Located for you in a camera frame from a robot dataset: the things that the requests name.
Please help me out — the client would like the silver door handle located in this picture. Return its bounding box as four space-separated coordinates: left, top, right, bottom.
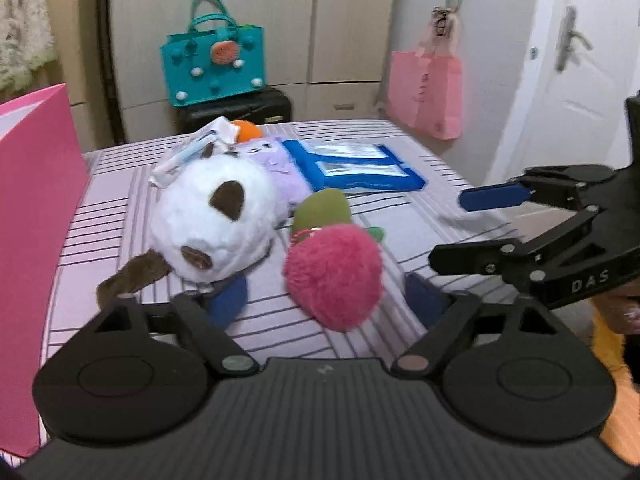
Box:
555 6 593 73

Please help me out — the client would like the pink fluffy plush ball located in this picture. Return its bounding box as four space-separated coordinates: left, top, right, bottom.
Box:
283 223 383 333

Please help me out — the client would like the orange plush ball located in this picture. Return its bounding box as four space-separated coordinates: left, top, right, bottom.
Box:
232 120 264 143

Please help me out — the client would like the teal felt tote bag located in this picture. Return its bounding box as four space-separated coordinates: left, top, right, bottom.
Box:
160 0 266 108

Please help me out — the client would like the pink cardboard storage box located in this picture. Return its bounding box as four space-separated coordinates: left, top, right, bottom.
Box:
1 84 89 457

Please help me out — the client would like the pink paper bag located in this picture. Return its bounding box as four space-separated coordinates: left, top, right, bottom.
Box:
386 6 463 141

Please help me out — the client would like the white wet wipes pack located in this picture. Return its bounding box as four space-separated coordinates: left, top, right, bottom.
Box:
149 117 240 188

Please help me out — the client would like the white wardrobe cabinet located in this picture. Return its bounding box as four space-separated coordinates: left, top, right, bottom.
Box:
108 0 393 142

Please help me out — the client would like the purple plush toy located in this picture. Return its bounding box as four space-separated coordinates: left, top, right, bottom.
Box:
235 136 312 223

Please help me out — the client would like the white brown plush dog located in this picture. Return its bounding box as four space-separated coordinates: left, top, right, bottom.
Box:
96 154 279 308

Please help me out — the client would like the blue wet wipes pack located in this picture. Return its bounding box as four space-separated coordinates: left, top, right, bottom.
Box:
282 140 427 194

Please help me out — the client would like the white door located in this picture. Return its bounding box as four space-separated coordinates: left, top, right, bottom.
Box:
485 0 639 183

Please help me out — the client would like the black suitcase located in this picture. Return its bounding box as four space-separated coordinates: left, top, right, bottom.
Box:
176 86 293 133

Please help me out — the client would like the green plush ball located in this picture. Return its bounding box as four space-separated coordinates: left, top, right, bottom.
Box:
290 188 352 236

